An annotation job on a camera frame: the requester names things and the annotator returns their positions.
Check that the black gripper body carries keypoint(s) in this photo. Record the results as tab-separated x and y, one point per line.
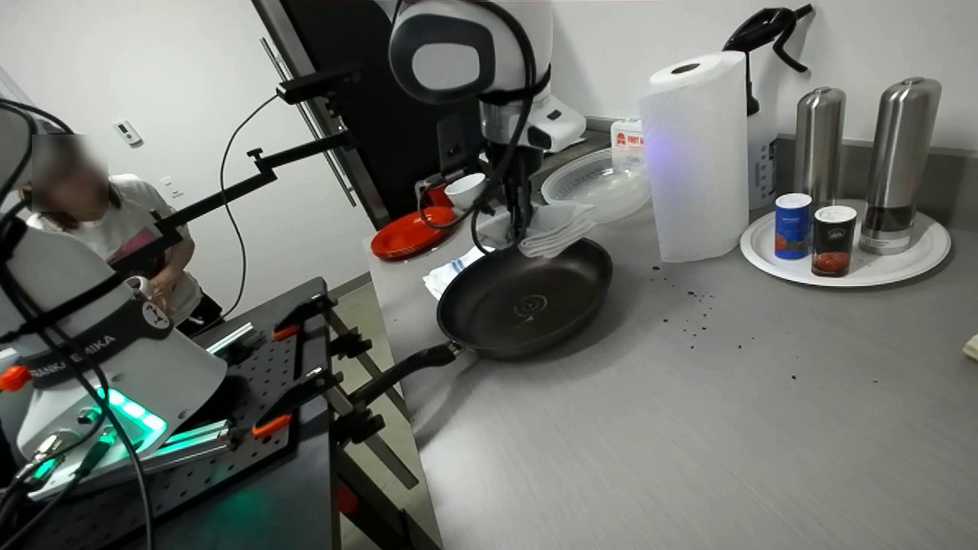
514	174

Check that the black nonstick frying pan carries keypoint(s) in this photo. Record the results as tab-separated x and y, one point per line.
531	308

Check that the white paper towel roll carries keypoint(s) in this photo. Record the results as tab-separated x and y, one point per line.
699	164

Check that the small white bowl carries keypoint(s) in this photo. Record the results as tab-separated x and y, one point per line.
467	191

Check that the large clear plastic bowl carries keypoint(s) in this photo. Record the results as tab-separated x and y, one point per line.
599	180

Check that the red plate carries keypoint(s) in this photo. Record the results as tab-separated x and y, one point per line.
409	237

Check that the blue spice jar white lid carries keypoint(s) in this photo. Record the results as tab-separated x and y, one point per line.
794	227

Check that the short stainless steel grinder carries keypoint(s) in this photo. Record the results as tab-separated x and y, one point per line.
821	143

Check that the silver metal bar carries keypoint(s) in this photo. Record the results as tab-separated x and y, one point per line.
232	338

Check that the dark spice jar white lid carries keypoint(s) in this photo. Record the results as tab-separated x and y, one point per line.
833	245

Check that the round white plate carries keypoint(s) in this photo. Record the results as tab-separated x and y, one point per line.
887	268

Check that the tall stainless steel grinder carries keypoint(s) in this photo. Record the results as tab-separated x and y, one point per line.
903	154

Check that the person in white shirt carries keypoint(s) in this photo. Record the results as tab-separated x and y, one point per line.
111	232

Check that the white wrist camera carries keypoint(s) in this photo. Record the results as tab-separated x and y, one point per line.
557	123

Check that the black stereo camera bar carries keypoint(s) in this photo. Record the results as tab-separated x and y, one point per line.
316	87

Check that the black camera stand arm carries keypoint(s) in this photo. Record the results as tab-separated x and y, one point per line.
218	194

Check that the small white wall switch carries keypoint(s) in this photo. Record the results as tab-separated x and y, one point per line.
129	132

